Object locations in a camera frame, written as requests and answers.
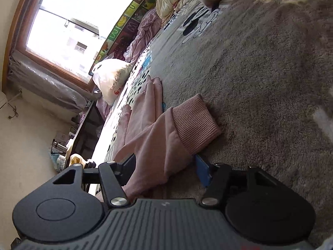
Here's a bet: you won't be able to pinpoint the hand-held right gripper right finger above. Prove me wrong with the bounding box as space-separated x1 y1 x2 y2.
195 154 283 207

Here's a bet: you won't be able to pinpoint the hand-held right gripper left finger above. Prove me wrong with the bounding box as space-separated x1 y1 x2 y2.
52 153 137 209

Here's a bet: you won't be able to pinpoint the pink pants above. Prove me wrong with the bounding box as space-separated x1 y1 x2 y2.
95 76 223 204

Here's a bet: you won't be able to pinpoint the dark wooden furniture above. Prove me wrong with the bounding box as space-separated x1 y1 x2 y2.
65 100 106 167

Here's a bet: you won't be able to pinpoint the white plastic bag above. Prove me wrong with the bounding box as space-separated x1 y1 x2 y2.
92 59 133 106

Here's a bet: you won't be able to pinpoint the grey plush printed blanket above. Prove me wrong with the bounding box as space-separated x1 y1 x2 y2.
90 0 333 240

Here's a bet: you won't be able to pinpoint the clear plastic sheet cover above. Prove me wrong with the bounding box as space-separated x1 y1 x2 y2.
8 49 91 112

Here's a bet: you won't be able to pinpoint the pink quilt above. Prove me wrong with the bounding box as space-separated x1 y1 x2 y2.
96 8 163 120

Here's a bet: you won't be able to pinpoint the colourful alphabet foam mat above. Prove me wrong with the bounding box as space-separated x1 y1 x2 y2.
88 0 167 76

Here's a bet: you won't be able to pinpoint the wooden-framed window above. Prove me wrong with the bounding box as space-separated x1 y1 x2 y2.
5 0 149 86

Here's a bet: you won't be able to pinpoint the black wire rack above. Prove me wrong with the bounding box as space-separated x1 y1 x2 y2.
51 133 76 157

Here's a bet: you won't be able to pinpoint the black wall cable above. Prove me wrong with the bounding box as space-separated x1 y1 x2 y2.
7 102 19 119

